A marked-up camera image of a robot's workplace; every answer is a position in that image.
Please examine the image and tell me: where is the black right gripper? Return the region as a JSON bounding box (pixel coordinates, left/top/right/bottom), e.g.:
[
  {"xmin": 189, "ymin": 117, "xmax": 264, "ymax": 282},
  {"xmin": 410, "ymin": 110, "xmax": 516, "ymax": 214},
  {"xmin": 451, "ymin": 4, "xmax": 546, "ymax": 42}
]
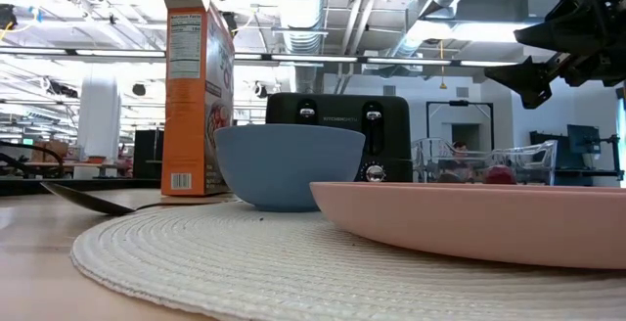
[{"xmin": 483, "ymin": 0, "xmax": 626, "ymax": 111}]

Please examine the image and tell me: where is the orange pumpkin cereal box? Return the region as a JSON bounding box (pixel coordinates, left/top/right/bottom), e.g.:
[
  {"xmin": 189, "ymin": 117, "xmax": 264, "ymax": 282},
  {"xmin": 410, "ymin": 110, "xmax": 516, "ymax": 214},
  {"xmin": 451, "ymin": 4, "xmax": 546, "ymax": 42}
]
[{"xmin": 159, "ymin": 0, "xmax": 237, "ymax": 198}]

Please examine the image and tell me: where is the dark spoon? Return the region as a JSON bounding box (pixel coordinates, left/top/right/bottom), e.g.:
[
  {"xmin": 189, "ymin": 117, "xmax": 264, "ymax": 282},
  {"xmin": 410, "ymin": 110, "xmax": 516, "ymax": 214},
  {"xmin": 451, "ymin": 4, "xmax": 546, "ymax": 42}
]
[{"xmin": 41, "ymin": 181, "xmax": 237, "ymax": 217}]

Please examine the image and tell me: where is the black monitor on arm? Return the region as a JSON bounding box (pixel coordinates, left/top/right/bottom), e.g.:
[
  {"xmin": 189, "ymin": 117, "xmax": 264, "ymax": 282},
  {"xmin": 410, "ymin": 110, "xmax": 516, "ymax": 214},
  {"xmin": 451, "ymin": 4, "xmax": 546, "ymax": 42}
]
[{"xmin": 566, "ymin": 123, "xmax": 623, "ymax": 181}]

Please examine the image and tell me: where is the clear plastic fruit container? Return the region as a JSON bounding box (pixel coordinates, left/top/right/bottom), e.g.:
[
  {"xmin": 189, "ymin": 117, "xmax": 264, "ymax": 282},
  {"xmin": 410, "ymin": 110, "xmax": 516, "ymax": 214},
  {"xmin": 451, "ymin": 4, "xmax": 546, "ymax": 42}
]
[{"xmin": 410, "ymin": 137, "xmax": 559, "ymax": 186}]

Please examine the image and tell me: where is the person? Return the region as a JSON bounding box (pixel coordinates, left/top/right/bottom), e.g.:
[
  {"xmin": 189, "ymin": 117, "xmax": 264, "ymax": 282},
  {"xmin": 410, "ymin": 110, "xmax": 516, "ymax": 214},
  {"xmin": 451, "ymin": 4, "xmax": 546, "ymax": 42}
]
[{"xmin": 438, "ymin": 140, "xmax": 479, "ymax": 184}]

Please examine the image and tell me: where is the red apple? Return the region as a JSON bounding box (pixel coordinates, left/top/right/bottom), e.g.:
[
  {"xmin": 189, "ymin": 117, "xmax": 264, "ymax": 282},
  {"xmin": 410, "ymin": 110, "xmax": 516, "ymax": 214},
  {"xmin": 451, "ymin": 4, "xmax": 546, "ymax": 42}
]
[{"xmin": 482, "ymin": 163, "xmax": 517, "ymax": 186}]

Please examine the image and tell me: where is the overhead bar with light strips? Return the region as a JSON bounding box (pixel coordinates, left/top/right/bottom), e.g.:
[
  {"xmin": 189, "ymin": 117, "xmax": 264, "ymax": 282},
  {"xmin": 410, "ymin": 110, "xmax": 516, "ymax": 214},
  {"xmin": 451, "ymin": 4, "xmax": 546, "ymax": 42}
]
[{"xmin": 0, "ymin": 45, "xmax": 519, "ymax": 68}]

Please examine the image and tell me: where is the pink plate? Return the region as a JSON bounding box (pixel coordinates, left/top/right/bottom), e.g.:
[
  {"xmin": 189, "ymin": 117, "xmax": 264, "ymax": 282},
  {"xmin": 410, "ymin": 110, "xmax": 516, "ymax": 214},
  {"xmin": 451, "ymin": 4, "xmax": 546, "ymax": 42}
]
[{"xmin": 309, "ymin": 181, "xmax": 626, "ymax": 270}]

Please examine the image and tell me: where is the black toaster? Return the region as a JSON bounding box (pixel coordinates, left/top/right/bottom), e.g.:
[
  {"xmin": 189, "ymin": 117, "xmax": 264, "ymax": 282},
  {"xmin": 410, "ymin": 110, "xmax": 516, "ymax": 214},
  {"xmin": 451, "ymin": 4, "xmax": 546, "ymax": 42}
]
[{"xmin": 265, "ymin": 92, "xmax": 413, "ymax": 184}]

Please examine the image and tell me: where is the blue bowl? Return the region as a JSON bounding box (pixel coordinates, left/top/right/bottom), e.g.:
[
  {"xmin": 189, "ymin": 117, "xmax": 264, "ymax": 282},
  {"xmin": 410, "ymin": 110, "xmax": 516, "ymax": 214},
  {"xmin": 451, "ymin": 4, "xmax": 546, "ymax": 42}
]
[{"xmin": 213, "ymin": 123, "xmax": 367, "ymax": 213}]

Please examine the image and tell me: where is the round woven cream placemat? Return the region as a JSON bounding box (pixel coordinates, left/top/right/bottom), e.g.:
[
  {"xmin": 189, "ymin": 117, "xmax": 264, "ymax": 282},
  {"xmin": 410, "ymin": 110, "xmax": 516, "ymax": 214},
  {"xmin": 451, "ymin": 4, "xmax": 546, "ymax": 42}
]
[{"xmin": 70, "ymin": 202, "xmax": 626, "ymax": 321}]

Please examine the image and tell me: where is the black cabinet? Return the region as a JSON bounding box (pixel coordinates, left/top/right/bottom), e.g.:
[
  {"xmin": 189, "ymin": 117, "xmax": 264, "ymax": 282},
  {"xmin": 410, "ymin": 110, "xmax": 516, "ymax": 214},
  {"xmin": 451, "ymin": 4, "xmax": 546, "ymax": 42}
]
[{"xmin": 133, "ymin": 128, "xmax": 165, "ymax": 180}]

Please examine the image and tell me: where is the white column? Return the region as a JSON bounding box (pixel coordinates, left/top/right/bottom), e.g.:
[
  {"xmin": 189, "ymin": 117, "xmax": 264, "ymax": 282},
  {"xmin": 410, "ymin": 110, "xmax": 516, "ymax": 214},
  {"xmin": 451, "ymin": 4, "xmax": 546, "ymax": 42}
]
[{"xmin": 77, "ymin": 76, "xmax": 122, "ymax": 180}]

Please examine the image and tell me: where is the cardboard box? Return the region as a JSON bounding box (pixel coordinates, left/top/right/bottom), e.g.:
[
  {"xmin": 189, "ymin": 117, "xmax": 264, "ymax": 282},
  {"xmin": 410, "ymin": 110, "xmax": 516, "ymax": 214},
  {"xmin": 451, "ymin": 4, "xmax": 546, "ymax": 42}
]
[{"xmin": 32, "ymin": 139, "xmax": 69, "ymax": 163}]

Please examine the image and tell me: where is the black metal frame stand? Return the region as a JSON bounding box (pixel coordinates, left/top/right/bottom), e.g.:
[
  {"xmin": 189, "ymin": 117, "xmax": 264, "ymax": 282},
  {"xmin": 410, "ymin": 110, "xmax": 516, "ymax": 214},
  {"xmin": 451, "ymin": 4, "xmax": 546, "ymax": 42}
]
[{"xmin": 425, "ymin": 99, "xmax": 495, "ymax": 154}]

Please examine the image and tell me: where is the ribbed silver ceiling duct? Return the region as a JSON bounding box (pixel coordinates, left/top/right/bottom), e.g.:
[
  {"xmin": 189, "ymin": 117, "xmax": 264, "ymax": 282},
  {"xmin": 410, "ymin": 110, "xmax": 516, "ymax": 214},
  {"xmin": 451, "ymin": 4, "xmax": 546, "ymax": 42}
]
[{"xmin": 272, "ymin": 0, "xmax": 328, "ymax": 95}]

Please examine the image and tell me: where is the black table edge frame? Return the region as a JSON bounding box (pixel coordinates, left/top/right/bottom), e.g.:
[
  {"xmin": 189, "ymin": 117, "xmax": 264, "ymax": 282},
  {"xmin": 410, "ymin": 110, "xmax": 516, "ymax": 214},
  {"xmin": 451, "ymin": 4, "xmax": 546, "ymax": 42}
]
[{"xmin": 0, "ymin": 177, "xmax": 163, "ymax": 198}]

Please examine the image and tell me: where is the black curved cable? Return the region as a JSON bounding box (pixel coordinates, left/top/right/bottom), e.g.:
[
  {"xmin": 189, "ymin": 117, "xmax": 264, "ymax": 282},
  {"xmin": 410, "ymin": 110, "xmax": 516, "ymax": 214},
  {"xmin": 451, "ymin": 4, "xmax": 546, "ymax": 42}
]
[{"xmin": 0, "ymin": 139, "xmax": 66, "ymax": 179}]

